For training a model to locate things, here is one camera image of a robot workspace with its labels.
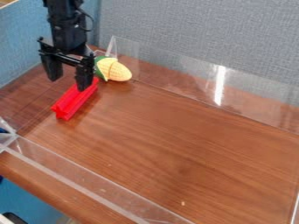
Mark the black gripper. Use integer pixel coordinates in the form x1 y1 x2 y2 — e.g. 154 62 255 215
38 37 95 92

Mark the red plastic block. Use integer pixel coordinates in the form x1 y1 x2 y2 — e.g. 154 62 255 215
51 78 99 121

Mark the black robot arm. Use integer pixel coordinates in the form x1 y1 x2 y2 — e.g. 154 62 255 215
38 0 95 92

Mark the yellow green toy corn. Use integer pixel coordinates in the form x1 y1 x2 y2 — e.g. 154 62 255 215
95 56 132 81

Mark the clear acrylic front barrier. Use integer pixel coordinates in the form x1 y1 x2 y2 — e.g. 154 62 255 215
0 116 194 224

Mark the clear acrylic barrier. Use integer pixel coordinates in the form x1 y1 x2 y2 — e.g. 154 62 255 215
289 192 299 224
0 116 194 224
92 36 299 135

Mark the clear acrylic back barrier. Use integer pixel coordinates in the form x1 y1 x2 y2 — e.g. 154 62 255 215
92 36 299 135

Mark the clear acrylic right barrier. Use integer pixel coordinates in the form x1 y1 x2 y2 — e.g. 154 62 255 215
289 192 299 224

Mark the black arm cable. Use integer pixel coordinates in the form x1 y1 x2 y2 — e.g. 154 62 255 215
78 8 96 32

